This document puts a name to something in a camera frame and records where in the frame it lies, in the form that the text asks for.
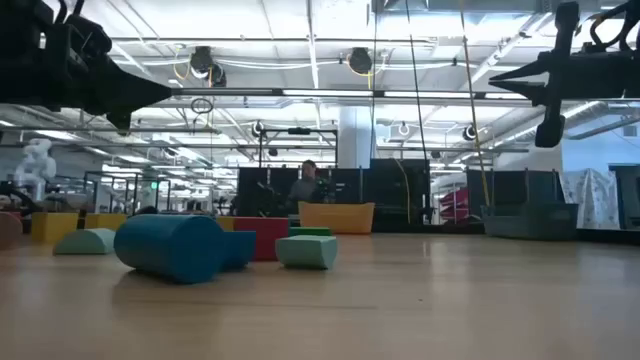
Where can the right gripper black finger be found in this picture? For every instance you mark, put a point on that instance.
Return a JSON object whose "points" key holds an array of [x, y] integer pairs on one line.
{"points": [[552, 100], [562, 60]]}

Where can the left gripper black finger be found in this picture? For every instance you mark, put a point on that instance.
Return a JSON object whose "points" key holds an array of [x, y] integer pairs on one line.
{"points": [[120, 102], [100, 65]]}

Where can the yellow cube block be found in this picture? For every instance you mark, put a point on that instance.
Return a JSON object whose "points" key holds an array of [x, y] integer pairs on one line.
{"points": [[54, 227], [226, 223]]}

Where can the light blue half-round block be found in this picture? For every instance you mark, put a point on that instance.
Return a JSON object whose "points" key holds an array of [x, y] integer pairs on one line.
{"points": [[85, 243]]}

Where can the blue cylinder block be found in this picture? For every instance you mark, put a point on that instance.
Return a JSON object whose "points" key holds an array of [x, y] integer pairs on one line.
{"points": [[170, 247]]}

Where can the red half-round block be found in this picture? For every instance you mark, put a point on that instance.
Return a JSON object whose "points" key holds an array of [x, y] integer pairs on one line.
{"points": [[265, 240]]}

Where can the green half-round block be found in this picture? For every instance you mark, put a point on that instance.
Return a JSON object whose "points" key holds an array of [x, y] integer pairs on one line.
{"points": [[310, 232]]}

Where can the white robot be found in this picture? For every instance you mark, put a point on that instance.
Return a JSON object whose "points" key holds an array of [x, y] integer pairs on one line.
{"points": [[36, 165]]}

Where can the black perforated equipment case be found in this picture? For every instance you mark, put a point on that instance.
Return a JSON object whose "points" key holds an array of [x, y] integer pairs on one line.
{"points": [[510, 187]]}

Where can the patterned white cloth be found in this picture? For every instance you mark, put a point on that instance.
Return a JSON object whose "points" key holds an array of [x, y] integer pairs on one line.
{"points": [[590, 197]]}

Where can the overhead bar with light strips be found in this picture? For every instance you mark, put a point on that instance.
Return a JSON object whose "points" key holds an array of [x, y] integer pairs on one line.
{"points": [[225, 92]]}

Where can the dark cabinet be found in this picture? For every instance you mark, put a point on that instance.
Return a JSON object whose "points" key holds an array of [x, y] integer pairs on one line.
{"points": [[627, 195]]}

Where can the teal plastic bin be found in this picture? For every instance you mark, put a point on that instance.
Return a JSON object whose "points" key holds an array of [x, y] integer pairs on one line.
{"points": [[530, 221]]}

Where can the red shelving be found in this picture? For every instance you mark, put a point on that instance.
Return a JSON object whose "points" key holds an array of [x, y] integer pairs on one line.
{"points": [[455, 205]]}

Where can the black partition panel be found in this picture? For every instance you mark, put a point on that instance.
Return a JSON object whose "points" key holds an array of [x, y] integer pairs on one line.
{"points": [[390, 190], [260, 190]]}

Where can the person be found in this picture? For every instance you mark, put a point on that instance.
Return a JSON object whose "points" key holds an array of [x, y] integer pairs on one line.
{"points": [[303, 189]]}

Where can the light blue square block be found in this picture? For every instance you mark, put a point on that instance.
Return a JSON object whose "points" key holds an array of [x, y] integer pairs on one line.
{"points": [[306, 252]]}

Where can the yellow plastic bin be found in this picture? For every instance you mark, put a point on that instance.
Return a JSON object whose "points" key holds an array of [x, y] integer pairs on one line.
{"points": [[336, 218]]}

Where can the black aluminium table frame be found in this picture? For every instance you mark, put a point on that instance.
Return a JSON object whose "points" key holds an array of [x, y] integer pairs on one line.
{"points": [[610, 236]]}

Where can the black metal frame rig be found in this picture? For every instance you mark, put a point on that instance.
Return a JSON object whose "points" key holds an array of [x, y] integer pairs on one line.
{"points": [[299, 131]]}

